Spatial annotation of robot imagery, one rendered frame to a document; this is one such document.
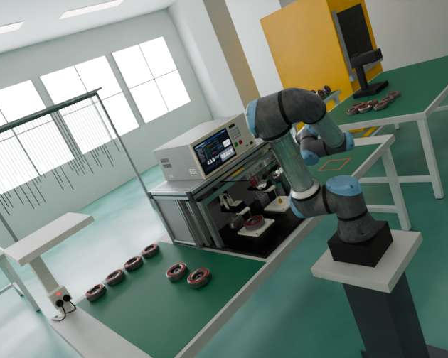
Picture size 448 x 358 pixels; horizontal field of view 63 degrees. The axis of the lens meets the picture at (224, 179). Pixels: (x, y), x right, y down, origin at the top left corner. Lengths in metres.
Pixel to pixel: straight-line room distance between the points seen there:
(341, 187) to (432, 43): 5.61
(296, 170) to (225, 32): 4.77
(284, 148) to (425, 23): 5.69
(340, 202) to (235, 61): 4.74
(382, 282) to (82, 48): 8.06
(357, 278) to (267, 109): 0.70
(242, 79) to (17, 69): 4.43
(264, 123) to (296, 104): 0.12
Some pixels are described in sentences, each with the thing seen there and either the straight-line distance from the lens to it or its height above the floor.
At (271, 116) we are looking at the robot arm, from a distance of 1.20.
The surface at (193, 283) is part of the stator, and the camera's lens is 1.74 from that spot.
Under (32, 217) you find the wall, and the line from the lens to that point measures 7.99.
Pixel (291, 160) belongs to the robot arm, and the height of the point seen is 1.22.
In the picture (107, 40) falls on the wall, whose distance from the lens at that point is 9.08.
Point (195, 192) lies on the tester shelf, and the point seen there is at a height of 1.10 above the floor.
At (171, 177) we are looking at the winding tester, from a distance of 2.16.
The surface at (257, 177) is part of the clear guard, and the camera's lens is 1.82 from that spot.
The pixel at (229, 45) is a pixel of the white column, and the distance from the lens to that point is 5.95.
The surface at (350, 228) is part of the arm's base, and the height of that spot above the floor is 0.90.
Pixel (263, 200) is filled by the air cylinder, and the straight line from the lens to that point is 2.19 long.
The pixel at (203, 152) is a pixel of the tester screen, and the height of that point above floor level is 1.25.
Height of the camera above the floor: 1.63
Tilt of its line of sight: 17 degrees down
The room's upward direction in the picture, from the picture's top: 23 degrees counter-clockwise
